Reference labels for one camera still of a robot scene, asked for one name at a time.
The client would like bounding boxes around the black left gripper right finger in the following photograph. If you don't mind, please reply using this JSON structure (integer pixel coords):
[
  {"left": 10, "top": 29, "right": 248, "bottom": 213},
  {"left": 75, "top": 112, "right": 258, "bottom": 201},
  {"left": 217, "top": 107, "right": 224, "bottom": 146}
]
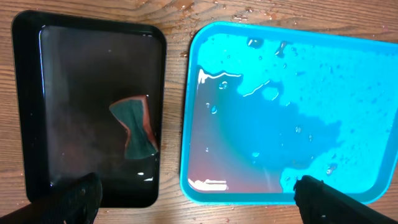
[{"left": 294, "top": 175, "right": 397, "bottom": 224}]

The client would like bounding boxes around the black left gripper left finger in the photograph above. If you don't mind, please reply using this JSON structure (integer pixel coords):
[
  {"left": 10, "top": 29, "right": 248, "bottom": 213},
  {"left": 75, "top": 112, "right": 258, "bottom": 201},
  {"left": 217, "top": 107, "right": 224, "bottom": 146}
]
[{"left": 1, "top": 173, "right": 103, "bottom": 224}]

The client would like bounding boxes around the pink cleaning sponge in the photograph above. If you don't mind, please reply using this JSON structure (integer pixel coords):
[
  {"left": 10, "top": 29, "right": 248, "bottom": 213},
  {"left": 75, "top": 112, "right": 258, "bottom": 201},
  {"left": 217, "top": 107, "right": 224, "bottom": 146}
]
[{"left": 109, "top": 95, "right": 159, "bottom": 160}]

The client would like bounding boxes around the teal plastic tray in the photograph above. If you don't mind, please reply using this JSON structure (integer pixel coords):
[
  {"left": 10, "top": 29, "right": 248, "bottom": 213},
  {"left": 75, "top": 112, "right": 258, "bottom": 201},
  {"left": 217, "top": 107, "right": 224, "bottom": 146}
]
[{"left": 180, "top": 22, "right": 397, "bottom": 205}]

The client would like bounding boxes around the black rectangular tray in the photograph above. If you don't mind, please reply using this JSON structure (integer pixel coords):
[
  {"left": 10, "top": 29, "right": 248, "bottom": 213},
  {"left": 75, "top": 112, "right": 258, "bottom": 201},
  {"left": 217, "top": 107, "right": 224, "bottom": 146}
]
[{"left": 11, "top": 11, "right": 167, "bottom": 208}]

